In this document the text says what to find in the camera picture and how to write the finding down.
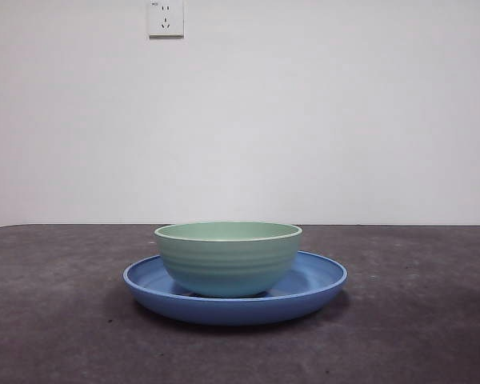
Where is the green ribbed bowl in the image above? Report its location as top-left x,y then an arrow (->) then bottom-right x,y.
153,222 -> 304,298

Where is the blue plate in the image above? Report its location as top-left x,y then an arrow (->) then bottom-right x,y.
122,250 -> 349,326

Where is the white wall power outlet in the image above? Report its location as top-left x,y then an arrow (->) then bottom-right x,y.
148,0 -> 185,40

